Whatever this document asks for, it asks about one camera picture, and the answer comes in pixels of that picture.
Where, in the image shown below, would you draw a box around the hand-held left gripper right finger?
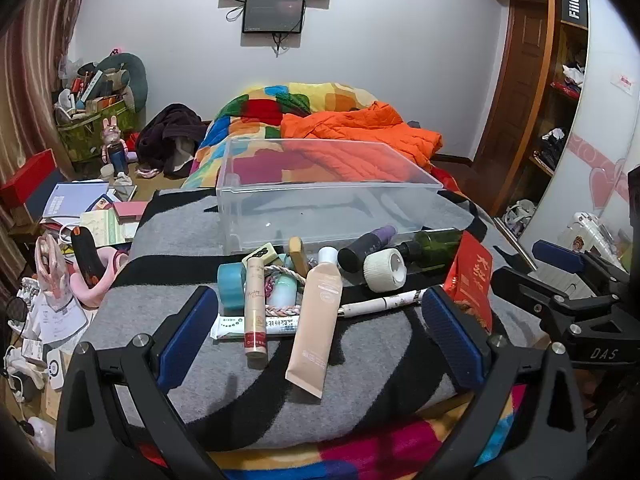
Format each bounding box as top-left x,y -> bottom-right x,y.
421,286 -> 588,480

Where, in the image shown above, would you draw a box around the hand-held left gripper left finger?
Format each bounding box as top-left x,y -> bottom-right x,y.
54,285 -> 226,480

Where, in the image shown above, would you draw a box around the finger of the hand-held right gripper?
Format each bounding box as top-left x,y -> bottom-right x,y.
490,266 -> 622,332
531,239 -> 632,287

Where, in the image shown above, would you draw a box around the white packet with green print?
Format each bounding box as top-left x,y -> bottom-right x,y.
210,305 -> 301,342

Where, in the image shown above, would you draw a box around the red gold foil packet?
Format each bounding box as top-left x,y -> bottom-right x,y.
444,231 -> 494,333

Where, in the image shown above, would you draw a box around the teal tape roll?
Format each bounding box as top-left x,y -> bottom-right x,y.
217,262 -> 247,311

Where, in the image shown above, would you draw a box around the pink tube with red band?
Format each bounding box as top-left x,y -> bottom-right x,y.
242,255 -> 271,359

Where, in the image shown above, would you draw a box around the white pen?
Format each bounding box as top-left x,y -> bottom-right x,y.
337,288 -> 428,317

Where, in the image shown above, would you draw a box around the green glass bottle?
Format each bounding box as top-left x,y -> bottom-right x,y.
397,228 -> 463,268

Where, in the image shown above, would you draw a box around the white bandage roll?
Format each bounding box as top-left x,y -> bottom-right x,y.
363,248 -> 406,291

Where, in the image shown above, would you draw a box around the mint green tube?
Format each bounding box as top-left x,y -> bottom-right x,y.
267,255 -> 301,307

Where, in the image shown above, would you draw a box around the cream dotted small box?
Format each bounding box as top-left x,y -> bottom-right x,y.
248,243 -> 277,265

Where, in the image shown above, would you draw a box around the pink white braided bracelet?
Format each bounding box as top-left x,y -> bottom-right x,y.
262,264 -> 308,287

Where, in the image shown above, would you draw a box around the black purple spray bottle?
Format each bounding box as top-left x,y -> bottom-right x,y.
337,225 -> 398,273

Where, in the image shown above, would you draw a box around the beige cream tube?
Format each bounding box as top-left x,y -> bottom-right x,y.
285,246 -> 344,401

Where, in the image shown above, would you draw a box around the clear plastic storage box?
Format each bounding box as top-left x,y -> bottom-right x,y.
216,138 -> 444,256

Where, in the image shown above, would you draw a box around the white printed plastic bag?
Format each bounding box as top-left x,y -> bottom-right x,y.
557,212 -> 633,271

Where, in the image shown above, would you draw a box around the white shoes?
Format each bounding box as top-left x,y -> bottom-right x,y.
502,200 -> 536,236

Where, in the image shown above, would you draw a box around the pink curved holder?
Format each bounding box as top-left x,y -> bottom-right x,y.
75,250 -> 131,308

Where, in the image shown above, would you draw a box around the grey black striped blanket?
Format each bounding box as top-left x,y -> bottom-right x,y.
87,187 -> 551,451

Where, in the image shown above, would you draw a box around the black orange gadget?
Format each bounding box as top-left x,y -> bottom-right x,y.
70,226 -> 98,288

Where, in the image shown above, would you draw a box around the pile of white papers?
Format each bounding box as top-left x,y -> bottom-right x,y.
15,280 -> 96,391

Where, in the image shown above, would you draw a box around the pale green booklet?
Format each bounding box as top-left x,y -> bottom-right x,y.
80,208 -> 133,246

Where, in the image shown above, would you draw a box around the pink flat box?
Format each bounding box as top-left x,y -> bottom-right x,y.
112,201 -> 148,223

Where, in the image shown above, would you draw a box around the white heart print wardrobe door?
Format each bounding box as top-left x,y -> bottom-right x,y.
520,0 -> 640,261

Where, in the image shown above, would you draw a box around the pink white bag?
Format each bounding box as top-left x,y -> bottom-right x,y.
35,235 -> 68,293

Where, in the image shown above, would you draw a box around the rainbow fleece blanket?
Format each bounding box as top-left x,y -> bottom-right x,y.
207,385 -> 526,480

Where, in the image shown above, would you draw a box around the light blue notebook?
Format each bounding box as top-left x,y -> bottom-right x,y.
42,182 -> 110,221

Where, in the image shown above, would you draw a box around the wooden door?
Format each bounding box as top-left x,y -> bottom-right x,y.
472,0 -> 553,211

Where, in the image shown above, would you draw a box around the dark blue box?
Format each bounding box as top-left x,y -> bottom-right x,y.
25,167 -> 68,217

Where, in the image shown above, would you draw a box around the pink bunny toy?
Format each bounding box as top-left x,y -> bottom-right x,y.
101,116 -> 128,173

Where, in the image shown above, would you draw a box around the dark clothes pile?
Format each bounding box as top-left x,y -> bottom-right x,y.
135,103 -> 206,178

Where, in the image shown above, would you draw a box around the wooden wardrobe shelf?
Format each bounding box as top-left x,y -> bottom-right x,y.
530,0 -> 588,176

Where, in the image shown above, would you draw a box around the red box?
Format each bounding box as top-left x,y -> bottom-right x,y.
0,149 -> 57,206

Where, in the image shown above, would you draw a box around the green basket of items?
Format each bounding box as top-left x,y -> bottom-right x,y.
56,100 -> 138,163

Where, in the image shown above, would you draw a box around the colourful patchwork quilt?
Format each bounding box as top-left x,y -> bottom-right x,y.
181,81 -> 446,192

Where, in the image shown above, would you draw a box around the orange down jacket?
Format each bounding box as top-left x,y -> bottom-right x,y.
280,101 -> 444,171

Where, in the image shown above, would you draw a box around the black box with white letters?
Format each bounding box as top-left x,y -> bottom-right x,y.
560,0 -> 587,28

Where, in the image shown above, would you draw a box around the green neck pillow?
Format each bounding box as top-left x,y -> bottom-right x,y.
95,52 -> 149,111

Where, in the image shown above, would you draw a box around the striped brown curtain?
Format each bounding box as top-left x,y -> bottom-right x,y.
0,0 -> 101,281

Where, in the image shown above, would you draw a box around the small black wall screen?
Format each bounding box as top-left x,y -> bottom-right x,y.
242,0 -> 306,35

